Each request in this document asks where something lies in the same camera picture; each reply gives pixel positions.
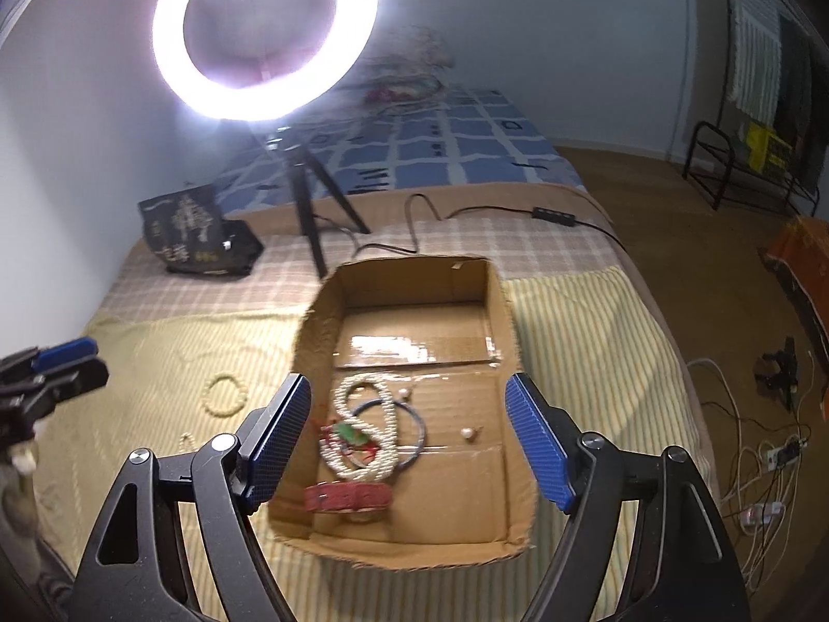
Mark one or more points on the checked bed sheet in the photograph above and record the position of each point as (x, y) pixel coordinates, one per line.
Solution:
(259, 272)

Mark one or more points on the blue checked quilt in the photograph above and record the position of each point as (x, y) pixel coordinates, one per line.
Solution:
(453, 149)

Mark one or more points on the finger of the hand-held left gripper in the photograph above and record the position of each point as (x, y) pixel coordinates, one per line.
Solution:
(71, 383)
(65, 351)

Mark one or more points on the black printed bag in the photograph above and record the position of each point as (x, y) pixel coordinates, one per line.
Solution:
(194, 233)

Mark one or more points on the pile of clothes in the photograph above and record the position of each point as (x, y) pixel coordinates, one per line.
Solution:
(408, 71)

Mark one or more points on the yellow box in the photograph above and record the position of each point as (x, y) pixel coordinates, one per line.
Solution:
(765, 146)

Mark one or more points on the beige leaning board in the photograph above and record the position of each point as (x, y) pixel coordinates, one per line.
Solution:
(699, 58)

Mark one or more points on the black clothes rack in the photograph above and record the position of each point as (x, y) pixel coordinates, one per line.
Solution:
(709, 155)

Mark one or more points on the black stand on floor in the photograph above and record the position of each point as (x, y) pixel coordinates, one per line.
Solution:
(780, 372)

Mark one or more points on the dark hanging garments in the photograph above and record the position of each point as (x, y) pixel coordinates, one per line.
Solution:
(796, 110)

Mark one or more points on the orange patterned cloth covered box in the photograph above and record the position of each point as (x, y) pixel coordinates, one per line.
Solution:
(803, 252)

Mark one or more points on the white power strip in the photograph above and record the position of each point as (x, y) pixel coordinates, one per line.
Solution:
(780, 453)

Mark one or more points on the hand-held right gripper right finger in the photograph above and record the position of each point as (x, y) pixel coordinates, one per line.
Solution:
(537, 440)

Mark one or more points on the black mini tripod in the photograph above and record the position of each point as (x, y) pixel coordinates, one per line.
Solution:
(304, 207)

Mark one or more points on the cardboard box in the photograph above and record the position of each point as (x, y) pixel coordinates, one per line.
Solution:
(453, 499)

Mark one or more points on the white striped towel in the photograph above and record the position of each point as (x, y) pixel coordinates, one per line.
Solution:
(754, 52)

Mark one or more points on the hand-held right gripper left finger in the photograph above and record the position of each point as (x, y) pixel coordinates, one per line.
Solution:
(282, 440)

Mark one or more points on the dark thin bangle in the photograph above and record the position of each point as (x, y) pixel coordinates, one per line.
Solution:
(421, 431)

